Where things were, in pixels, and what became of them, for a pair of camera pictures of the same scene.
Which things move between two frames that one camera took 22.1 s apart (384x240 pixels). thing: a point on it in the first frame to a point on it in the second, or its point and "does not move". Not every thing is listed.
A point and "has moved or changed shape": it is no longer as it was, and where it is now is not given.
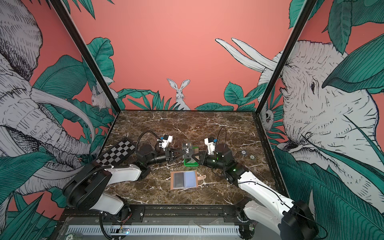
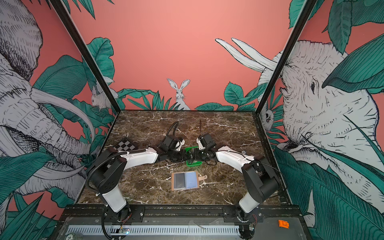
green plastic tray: [191, 162] does not move
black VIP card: [187, 150] has moved or changed shape
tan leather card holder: [185, 179] does not move
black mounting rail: [71, 214] does not move
